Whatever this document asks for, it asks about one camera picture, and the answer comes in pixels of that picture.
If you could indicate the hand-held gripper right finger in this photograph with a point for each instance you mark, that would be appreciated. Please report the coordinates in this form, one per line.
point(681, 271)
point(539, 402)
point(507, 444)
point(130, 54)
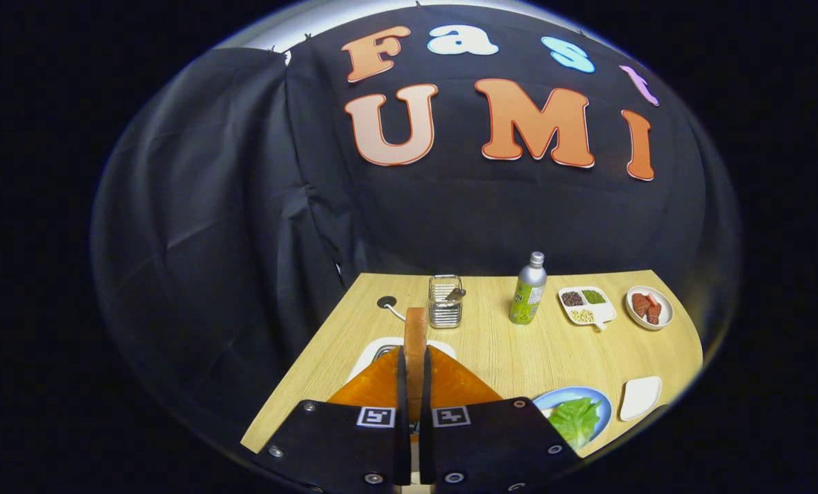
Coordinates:
point(491, 446)

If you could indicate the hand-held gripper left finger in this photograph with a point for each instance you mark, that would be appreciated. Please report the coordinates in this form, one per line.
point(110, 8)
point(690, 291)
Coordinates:
point(340, 446)

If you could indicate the green lettuce leaf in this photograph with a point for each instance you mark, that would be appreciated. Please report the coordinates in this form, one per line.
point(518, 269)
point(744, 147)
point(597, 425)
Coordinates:
point(574, 422)

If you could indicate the toasted bread slice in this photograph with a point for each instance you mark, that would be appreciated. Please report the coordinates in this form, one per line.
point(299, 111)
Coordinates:
point(415, 343)

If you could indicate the blue round plate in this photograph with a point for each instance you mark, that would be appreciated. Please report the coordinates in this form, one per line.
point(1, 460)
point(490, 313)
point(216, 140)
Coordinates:
point(574, 392)

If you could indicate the white toaster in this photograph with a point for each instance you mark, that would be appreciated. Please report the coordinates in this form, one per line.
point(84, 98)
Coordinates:
point(369, 348)

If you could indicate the silver bottle with green label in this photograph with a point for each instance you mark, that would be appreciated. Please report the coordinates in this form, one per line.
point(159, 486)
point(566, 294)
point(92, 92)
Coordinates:
point(527, 295)

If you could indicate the brown utensils in holder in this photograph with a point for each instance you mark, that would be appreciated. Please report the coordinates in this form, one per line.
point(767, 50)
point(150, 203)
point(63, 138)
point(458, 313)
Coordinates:
point(456, 294)

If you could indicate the white square plate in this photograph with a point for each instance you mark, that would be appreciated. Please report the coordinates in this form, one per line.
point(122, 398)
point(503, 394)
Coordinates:
point(640, 398)

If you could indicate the white divided dish of beans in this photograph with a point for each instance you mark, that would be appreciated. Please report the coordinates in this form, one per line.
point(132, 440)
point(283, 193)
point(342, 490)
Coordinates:
point(604, 312)

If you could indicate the brown meat slice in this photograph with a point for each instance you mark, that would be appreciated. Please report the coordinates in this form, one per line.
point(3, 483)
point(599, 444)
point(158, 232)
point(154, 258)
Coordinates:
point(654, 312)
point(639, 303)

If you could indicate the round white plate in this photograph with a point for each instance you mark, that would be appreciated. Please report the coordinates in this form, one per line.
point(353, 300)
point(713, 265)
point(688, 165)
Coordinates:
point(666, 312)

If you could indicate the black backdrop cloth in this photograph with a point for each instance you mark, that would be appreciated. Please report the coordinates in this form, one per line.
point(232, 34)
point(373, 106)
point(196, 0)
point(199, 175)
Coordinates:
point(244, 206)

